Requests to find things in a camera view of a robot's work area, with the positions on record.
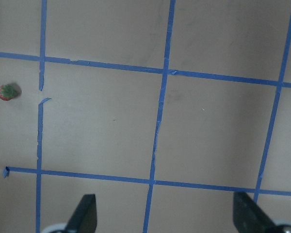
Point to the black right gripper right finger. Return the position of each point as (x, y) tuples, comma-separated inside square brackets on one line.
[(248, 217)]

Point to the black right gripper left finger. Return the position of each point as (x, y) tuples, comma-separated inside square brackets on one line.
[(84, 218)]

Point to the strawberry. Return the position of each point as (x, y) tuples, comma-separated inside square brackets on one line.
[(8, 92)]

